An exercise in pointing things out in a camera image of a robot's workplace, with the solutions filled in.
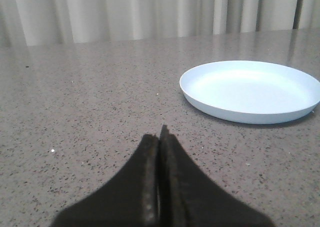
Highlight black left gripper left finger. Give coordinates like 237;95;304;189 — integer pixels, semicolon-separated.
51;134;160;227

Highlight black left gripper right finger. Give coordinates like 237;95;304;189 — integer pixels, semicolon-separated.
158;125;274;227

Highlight light blue round plate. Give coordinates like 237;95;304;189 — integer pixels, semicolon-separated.
179;60;320;125

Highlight white pleated curtain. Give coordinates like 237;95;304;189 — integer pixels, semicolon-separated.
0;0;320;47

